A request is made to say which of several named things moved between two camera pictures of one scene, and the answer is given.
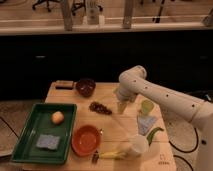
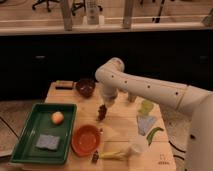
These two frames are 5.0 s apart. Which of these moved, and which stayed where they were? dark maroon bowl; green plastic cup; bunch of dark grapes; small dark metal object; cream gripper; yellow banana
Moved: cream gripper; bunch of dark grapes
Stayed: green plastic cup; yellow banana; dark maroon bowl; small dark metal object
